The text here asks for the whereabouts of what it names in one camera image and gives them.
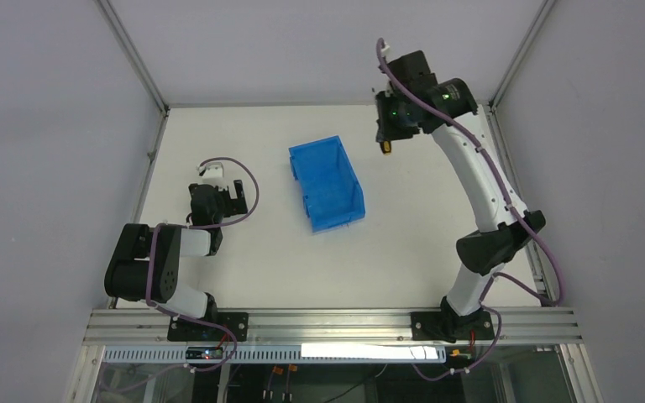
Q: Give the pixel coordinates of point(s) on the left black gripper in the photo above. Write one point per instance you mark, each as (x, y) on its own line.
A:
(233, 201)

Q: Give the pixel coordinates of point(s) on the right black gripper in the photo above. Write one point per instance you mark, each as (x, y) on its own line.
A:
(386, 133)

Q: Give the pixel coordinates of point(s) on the yellow black screwdriver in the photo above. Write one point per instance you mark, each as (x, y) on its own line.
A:
(385, 147)

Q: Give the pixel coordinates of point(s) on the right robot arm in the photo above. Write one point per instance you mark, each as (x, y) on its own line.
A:
(416, 102)

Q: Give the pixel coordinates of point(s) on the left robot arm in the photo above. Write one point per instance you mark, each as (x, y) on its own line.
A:
(145, 264)

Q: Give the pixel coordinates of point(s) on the blue plastic bin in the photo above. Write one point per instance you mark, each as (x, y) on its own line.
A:
(332, 195)

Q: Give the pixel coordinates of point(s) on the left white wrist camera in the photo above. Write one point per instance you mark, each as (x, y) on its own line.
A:
(211, 174)

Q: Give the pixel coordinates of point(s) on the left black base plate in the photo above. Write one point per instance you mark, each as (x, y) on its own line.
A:
(186, 331)

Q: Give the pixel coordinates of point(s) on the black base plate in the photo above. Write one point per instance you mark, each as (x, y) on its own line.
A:
(186, 331)
(447, 327)

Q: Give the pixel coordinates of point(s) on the slotted grey cable duct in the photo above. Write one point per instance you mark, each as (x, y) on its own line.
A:
(306, 353)

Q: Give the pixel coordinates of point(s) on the aluminium front rail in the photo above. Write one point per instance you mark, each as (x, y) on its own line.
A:
(516, 326)

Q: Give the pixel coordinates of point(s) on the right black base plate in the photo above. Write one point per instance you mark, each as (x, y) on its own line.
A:
(447, 327)

